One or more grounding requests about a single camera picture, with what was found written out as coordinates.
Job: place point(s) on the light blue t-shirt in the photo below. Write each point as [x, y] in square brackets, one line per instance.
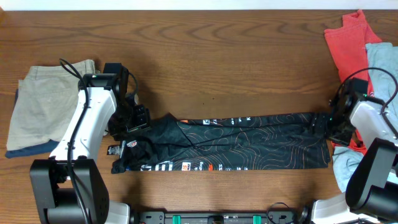
[382, 55]

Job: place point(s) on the folded beige trousers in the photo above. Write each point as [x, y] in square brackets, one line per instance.
[57, 92]

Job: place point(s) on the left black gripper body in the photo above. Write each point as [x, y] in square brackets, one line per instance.
[130, 119]

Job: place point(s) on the folded navy garment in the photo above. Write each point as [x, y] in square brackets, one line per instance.
[28, 130]

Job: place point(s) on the red t-shirt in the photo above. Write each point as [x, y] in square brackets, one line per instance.
[347, 44]

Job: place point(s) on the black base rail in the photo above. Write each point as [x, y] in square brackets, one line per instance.
[274, 216]

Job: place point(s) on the black orange patterned jersey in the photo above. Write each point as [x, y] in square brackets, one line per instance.
[283, 141]

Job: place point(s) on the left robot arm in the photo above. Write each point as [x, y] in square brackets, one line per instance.
[68, 187]

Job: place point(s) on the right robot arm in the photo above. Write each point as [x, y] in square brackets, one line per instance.
[369, 196]

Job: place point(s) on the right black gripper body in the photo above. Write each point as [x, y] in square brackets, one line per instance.
[335, 126]

